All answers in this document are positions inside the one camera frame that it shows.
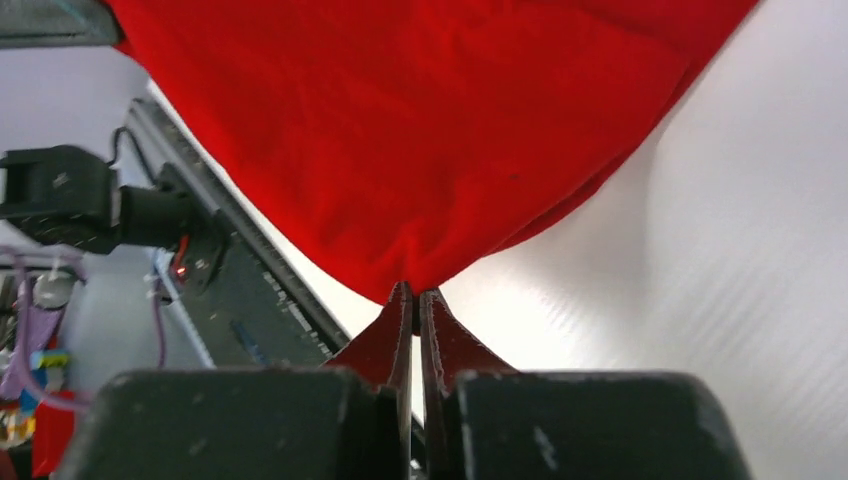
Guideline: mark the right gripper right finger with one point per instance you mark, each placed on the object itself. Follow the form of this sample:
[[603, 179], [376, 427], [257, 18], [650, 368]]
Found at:
[[448, 348]]

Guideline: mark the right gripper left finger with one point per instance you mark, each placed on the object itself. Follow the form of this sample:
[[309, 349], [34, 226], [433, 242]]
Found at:
[[381, 353]]

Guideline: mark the red t shirt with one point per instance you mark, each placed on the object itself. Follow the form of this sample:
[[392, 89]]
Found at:
[[404, 140]]

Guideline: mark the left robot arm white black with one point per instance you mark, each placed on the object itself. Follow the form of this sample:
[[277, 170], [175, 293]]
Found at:
[[66, 195]]

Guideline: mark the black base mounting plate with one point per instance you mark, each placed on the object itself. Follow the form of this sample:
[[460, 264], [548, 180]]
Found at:
[[237, 294]]

